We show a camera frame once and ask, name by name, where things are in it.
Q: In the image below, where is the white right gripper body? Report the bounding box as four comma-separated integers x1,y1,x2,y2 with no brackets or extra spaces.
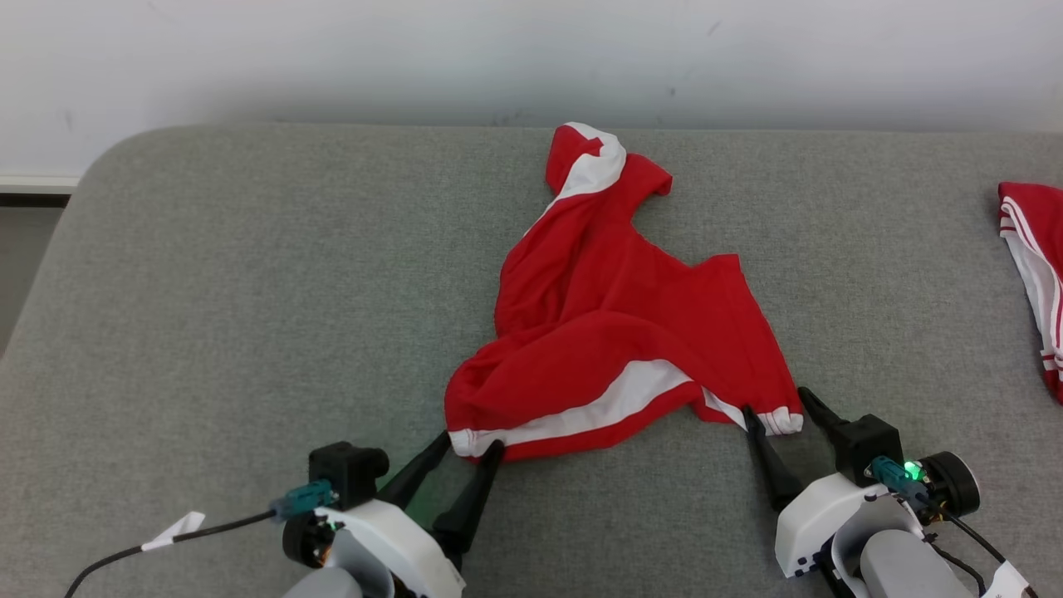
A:
774,472,927,582

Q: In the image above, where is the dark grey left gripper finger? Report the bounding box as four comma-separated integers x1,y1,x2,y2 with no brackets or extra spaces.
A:
376,430,454,511
430,439,506,572

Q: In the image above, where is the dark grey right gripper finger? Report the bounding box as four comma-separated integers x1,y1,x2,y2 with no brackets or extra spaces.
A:
798,386,851,443
742,404,806,512

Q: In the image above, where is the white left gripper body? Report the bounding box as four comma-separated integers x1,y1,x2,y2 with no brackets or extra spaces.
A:
320,498,468,598

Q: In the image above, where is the red garment with white trim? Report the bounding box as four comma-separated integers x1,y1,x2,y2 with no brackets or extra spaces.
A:
444,122,805,463

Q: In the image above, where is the red white striped garment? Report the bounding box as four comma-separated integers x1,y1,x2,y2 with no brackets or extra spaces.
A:
997,181,1063,405

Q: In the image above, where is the white baseboard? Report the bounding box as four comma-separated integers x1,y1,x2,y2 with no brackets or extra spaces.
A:
0,173,81,196

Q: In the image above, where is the black right cable teal plug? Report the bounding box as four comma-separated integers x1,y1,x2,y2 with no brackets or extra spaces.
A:
868,455,1039,598

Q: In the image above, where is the white paper cable tag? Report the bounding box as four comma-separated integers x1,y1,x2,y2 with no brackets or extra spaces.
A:
141,511,206,551

